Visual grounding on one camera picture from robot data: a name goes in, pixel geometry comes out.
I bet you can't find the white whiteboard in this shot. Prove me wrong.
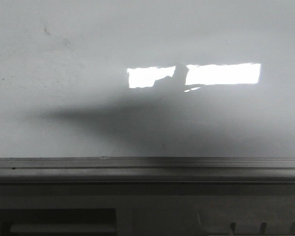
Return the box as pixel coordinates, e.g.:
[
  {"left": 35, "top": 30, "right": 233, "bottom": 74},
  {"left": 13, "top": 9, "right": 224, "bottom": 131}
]
[{"left": 0, "top": 0, "right": 295, "bottom": 158}]

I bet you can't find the grey whiteboard frame rail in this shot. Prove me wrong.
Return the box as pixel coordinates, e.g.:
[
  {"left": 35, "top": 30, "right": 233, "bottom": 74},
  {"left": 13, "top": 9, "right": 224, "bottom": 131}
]
[{"left": 0, "top": 157, "right": 295, "bottom": 184}]

